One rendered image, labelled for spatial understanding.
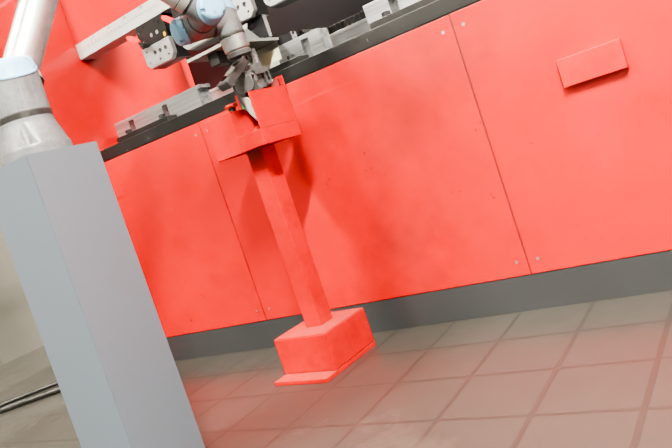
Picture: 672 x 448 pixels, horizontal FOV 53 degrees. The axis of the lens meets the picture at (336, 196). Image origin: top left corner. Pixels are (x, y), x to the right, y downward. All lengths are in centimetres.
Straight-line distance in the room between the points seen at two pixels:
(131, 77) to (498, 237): 182
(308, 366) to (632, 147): 103
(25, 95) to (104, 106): 136
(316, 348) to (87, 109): 147
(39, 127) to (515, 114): 114
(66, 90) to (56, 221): 141
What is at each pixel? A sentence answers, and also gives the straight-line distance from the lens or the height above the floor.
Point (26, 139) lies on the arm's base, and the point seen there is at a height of 81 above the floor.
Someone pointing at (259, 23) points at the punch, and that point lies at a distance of 236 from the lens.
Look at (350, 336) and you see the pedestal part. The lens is 197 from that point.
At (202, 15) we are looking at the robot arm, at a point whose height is 101.
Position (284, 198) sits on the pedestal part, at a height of 50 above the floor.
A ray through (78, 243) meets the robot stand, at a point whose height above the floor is 57.
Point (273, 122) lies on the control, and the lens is 189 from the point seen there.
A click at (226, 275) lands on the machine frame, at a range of 247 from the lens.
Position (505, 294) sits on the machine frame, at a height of 6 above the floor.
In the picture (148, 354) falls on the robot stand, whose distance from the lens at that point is 160.
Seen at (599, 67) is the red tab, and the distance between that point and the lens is 174.
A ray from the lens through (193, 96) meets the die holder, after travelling 255.
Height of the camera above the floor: 58
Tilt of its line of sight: 3 degrees down
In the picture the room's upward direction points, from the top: 19 degrees counter-clockwise
